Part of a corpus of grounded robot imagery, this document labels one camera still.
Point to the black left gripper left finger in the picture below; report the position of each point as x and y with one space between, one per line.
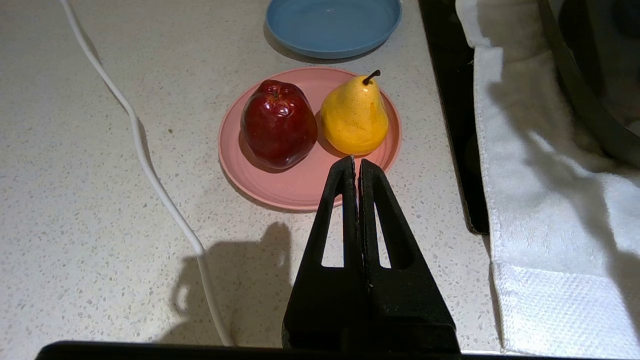
325 310

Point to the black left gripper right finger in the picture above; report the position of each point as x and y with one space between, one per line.
410 310

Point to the dark grey rice cooker base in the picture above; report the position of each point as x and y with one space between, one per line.
600 75

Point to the pink plate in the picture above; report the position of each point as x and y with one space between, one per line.
295 187

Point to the white towel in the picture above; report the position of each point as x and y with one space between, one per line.
540 225

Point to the red apple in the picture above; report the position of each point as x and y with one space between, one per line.
277 125

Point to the yellow pear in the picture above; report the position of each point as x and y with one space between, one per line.
355 120

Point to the black flat strip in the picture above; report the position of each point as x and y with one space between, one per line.
450 100

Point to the blue plate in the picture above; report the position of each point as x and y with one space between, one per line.
330 25

